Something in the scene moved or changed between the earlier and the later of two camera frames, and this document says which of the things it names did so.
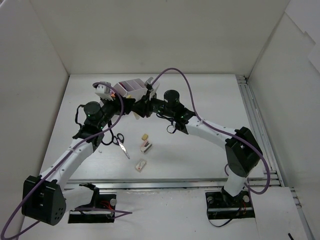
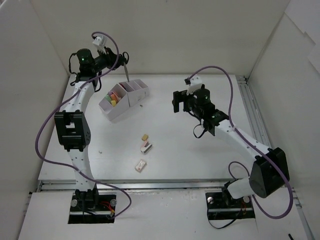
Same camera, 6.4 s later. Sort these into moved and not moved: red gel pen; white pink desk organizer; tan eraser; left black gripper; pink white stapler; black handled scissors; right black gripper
Moved: left black gripper; black handled scissors; right black gripper
Not moved: pink white stapler; red gel pen; tan eraser; white pink desk organizer
